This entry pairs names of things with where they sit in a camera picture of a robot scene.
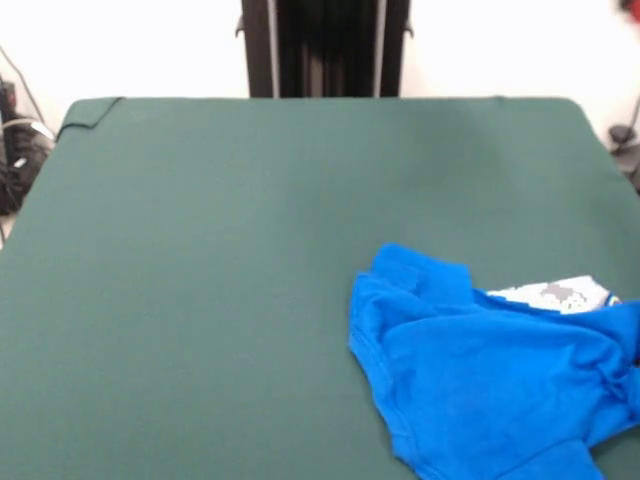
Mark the blue printed T-shirt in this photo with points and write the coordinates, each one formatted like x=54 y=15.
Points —
x=475 y=375

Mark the dark green table cloth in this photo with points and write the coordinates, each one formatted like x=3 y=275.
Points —
x=200 y=250

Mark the dark grey floor stand base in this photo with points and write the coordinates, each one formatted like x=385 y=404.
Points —
x=20 y=165
x=621 y=134

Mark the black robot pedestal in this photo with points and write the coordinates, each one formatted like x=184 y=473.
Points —
x=257 y=50

